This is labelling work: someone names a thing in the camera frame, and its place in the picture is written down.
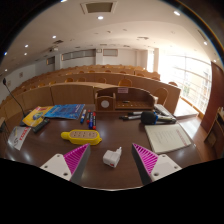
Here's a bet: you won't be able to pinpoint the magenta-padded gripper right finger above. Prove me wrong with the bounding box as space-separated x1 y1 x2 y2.
131 142 184 186

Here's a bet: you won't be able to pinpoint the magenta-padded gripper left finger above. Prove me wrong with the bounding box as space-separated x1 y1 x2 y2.
39 142 92 186

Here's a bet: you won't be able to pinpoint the white charger block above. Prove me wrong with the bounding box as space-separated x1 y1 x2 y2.
102 146 123 169

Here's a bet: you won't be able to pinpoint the white paper booklet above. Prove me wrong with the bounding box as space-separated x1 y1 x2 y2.
144 123 193 155

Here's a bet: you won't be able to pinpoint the yellow power strip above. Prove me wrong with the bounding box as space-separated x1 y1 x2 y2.
60 129 103 146

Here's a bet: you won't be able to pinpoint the black remote control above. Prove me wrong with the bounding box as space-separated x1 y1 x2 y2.
32 118 51 134

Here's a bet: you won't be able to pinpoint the black handheld microphone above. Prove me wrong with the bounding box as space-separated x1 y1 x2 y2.
140 110 178 126

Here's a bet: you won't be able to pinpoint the white leaflet with red print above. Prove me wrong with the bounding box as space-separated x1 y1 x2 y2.
7 125 33 151

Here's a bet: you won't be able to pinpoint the white marker with blue cap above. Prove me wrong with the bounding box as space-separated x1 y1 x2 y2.
79 108 87 125

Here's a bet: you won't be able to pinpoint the blue book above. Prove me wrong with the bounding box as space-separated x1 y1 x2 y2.
44 103 86 120

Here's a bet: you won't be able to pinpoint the black marker pen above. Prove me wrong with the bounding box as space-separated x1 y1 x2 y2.
119 114 143 122
127 111 144 117

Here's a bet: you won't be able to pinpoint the yellow book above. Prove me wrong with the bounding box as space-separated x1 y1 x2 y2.
21 105 54 128

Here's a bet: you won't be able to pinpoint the wooden desk organizer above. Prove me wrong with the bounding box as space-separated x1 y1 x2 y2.
94 86 156 113

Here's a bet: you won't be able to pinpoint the wooden shelf unit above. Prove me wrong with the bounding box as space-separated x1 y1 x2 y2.
203 106 224 159

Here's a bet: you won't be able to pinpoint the group of wooden chairs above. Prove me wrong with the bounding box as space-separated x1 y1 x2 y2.
33 64 179 107

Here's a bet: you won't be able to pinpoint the rows of wooden lecture desks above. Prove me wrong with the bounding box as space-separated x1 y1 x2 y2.
0 63 183 126

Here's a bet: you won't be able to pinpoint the large glass window front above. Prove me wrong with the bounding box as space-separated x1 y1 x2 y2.
158 53 213 114

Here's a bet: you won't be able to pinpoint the black gooseneck microphone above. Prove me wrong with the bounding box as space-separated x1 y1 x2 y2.
2 77 29 127

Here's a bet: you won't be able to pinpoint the square ceiling air vent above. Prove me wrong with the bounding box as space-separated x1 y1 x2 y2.
196 29 209 43
80 0 118 15

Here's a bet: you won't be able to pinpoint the group of ceiling lights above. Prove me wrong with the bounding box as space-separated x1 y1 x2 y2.
3 9 218 64

